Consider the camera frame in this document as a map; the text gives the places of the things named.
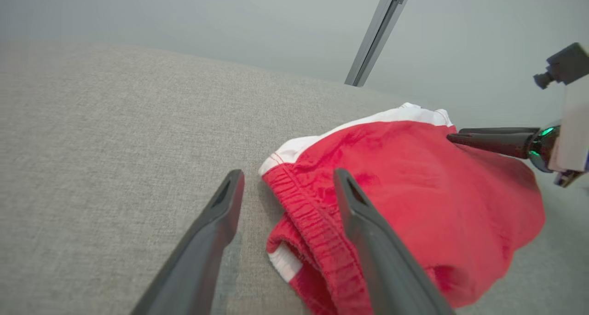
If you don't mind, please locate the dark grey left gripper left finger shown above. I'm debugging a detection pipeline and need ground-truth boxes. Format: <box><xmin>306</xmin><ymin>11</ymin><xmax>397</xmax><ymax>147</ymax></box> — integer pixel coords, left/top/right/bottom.
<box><xmin>131</xmin><ymin>169</ymin><xmax>245</xmax><ymax>315</ymax></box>

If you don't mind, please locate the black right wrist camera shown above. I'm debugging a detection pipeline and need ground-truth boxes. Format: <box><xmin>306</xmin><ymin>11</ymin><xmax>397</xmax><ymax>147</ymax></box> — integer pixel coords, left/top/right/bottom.
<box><xmin>534</xmin><ymin>42</ymin><xmax>589</xmax><ymax>90</ymax></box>

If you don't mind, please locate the red white-sleeved shirt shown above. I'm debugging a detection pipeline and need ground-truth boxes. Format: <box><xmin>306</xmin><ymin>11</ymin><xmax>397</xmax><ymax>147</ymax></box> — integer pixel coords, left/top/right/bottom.
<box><xmin>258</xmin><ymin>102</ymin><xmax>546</xmax><ymax>315</ymax></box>

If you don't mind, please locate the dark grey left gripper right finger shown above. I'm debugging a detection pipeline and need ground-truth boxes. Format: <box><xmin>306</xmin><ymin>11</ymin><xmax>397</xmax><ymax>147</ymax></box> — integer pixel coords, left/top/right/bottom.
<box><xmin>334</xmin><ymin>169</ymin><xmax>456</xmax><ymax>315</ymax></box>

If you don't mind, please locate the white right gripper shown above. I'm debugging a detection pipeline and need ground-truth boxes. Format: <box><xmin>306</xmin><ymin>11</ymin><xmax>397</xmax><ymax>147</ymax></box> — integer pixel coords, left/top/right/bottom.
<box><xmin>446</xmin><ymin>76</ymin><xmax>589</xmax><ymax>187</ymax></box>

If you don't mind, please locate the grey metal slotted post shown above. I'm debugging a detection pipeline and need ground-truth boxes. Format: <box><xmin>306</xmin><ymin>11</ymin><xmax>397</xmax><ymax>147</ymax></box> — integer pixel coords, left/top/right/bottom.
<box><xmin>344</xmin><ymin>0</ymin><xmax>416</xmax><ymax>87</ymax></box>

